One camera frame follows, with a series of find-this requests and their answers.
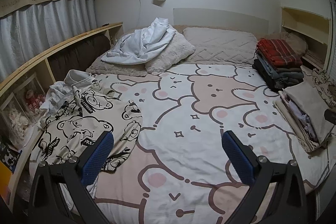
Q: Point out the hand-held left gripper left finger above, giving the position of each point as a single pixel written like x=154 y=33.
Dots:
x=101 y=153

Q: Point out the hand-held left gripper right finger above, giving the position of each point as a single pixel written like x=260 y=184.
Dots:
x=236 y=158

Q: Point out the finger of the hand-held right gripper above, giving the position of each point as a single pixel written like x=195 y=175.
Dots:
x=331 y=116

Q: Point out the cream bear-print shirt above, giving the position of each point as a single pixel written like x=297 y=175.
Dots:
x=68 y=124

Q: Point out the stack of light folded clothes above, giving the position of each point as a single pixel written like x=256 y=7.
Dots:
x=302 y=98

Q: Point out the stack of dark folded clothes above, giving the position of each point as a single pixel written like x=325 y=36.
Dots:
x=278 y=66

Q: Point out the floral patterned cloth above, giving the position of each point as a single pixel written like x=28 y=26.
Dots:
x=325 y=87

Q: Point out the bear-print blanket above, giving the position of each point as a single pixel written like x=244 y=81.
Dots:
x=199 y=108

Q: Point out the crumpled white collared shirt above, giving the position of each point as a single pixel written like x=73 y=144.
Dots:
x=76 y=79

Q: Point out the beige plush cushion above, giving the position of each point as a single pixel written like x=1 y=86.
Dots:
x=294 y=40

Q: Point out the beige fleece pillow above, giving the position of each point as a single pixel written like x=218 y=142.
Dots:
x=115 y=69

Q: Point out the pink plush toy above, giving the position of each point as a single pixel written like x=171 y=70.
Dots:
x=32 y=100

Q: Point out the white plush toy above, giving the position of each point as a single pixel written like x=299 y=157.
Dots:
x=18 y=121

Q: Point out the clear display box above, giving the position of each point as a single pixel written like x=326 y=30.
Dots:
x=29 y=98

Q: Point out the crumpled white garment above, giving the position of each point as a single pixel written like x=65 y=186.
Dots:
x=136 y=45

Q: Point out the quilted beige pillow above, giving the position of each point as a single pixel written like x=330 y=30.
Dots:
x=220 y=45

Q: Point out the wooden bedside shelf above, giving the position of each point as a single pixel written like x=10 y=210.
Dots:
x=65 y=43

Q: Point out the fluffy cream pillow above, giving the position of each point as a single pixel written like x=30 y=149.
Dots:
x=170 y=53

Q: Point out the white headboard panel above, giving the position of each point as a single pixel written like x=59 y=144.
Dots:
x=223 y=16

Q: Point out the grey curtain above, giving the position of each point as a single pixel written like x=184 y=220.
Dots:
x=39 y=24

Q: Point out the cream wall shelf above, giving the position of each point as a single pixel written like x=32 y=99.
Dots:
x=304 y=19

